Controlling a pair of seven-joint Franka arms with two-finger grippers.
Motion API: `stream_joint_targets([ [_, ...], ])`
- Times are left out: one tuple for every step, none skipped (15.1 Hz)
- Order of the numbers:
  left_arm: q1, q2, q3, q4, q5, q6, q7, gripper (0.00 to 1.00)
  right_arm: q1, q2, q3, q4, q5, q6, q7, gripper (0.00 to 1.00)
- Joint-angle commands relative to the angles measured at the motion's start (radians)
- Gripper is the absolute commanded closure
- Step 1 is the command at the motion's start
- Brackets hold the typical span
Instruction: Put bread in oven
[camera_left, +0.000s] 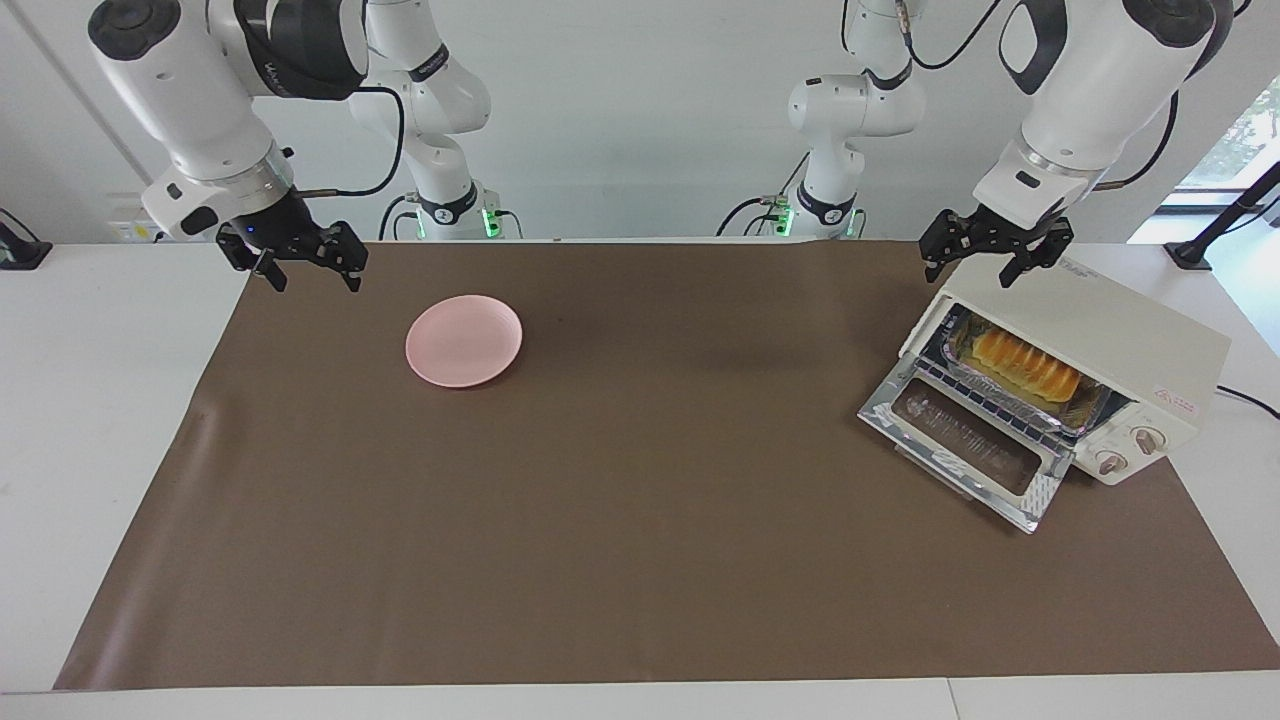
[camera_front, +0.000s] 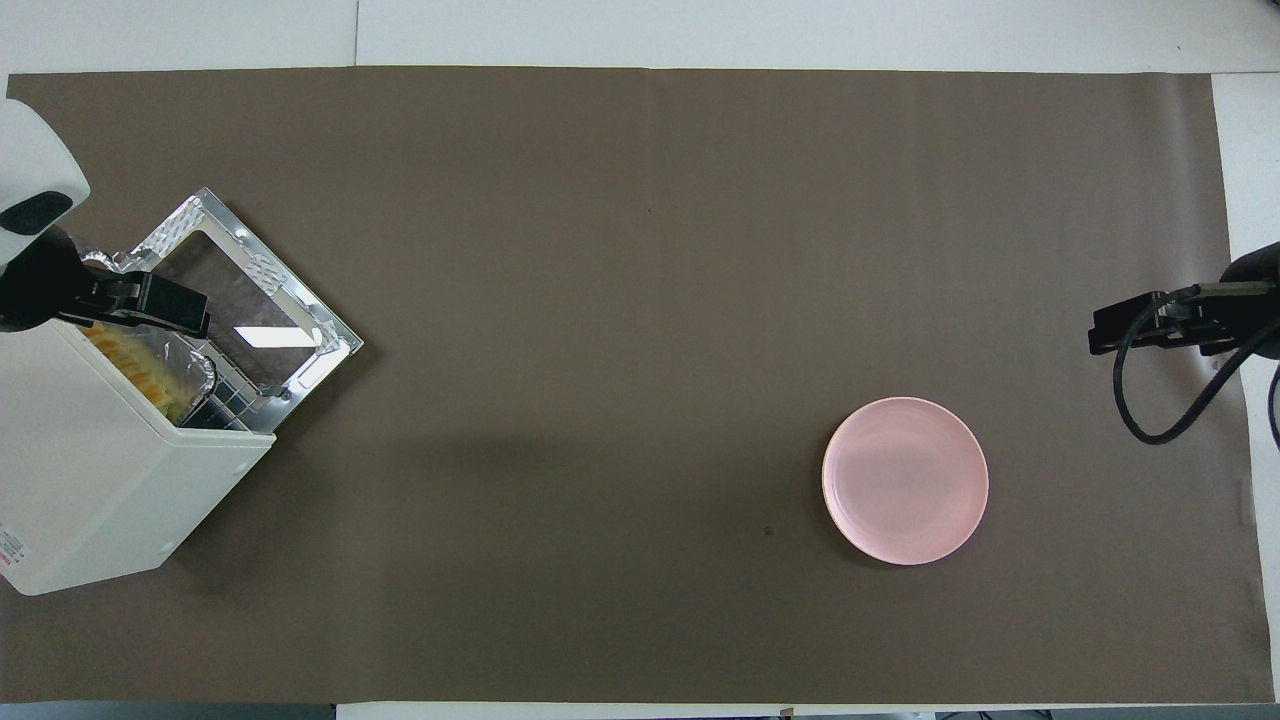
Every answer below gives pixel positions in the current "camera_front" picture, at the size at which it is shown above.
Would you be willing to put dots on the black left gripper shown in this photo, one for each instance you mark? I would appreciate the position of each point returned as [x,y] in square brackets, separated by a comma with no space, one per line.
[35,290]

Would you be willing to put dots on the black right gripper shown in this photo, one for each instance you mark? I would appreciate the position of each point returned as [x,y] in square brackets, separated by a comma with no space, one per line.
[1250,300]

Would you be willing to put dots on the yellow ridged bread loaf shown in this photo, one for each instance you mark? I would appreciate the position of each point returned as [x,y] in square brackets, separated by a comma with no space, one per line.
[135,370]

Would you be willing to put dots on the aluminium foil baking tray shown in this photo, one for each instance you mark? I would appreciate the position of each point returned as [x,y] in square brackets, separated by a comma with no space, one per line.
[197,375]

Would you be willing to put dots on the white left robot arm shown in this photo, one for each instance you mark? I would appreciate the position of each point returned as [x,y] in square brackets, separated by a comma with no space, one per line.
[35,160]

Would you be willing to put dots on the glass oven door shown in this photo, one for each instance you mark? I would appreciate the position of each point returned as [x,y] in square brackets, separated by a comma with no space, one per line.
[262,266]

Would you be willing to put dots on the cream toaster oven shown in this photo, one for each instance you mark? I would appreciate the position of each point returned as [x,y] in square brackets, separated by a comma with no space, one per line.
[90,480]

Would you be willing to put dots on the pink round plate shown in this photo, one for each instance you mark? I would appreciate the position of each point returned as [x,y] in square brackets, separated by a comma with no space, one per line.
[900,480]

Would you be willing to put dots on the brown table mat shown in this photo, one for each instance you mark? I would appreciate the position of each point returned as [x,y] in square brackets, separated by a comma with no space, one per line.
[600,400]

